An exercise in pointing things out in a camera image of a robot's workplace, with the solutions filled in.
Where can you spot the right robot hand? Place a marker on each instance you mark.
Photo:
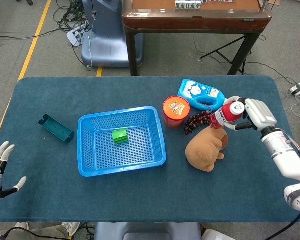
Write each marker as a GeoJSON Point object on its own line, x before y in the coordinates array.
{"type": "Point", "coordinates": [261, 115]}

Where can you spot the red NFC juice bottle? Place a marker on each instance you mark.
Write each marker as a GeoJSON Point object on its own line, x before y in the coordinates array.
{"type": "Point", "coordinates": [227, 113]}

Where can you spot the green toy block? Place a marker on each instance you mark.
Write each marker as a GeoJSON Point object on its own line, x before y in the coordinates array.
{"type": "Point", "coordinates": [120, 136]}

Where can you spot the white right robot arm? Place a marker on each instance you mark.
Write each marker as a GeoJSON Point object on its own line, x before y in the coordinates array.
{"type": "Point", "coordinates": [282, 155]}

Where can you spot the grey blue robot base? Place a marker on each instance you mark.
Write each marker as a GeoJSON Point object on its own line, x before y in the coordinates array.
{"type": "Point", "coordinates": [147, 231]}

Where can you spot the blue plastic perforated basket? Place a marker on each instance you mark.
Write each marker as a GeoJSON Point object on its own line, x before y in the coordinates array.
{"type": "Point", "coordinates": [122, 172]}

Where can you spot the grey sneaker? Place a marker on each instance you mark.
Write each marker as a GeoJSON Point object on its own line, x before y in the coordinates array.
{"type": "Point", "coordinates": [22, 226]}
{"type": "Point", "coordinates": [68, 228]}

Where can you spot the brown plush toy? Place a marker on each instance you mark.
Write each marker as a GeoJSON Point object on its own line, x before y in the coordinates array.
{"type": "Point", "coordinates": [205, 150]}

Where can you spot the dark red grape bunch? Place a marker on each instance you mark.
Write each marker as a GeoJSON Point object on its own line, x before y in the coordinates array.
{"type": "Point", "coordinates": [195, 122]}

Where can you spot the blue detergent bottle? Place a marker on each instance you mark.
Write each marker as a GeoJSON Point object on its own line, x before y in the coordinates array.
{"type": "Point", "coordinates": [192, 90]}

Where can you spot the dark green plastic tray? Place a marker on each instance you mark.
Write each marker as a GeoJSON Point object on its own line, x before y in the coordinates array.
{"type": "Point", "coordinates": [55, 128]}

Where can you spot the orange instant noodle cup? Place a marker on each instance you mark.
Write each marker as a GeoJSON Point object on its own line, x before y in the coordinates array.
{"type": "Point", "coordinates": [176, 107]}

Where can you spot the brown mahjong table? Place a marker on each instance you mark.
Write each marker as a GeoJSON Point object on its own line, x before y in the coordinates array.
{"type": "Point", "coordinates": [190, 21]}

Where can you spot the face-up mahjong tile row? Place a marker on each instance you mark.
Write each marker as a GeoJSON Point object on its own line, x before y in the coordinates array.
{"type": "Point", "coordinates": [222, 1]}

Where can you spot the standing mahjong tile row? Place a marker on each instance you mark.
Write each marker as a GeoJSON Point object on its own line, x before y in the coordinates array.
{"type": "Point", "coordinates": [187, 5]}

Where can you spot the teal table cloth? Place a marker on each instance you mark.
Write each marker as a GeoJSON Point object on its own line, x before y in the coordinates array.
{"type": "Point", "coordinates": [140, 195]}

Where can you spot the blue grey machine base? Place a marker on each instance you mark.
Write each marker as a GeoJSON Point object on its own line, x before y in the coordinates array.
{"type": "Point", "coordinates": [107, 45]}

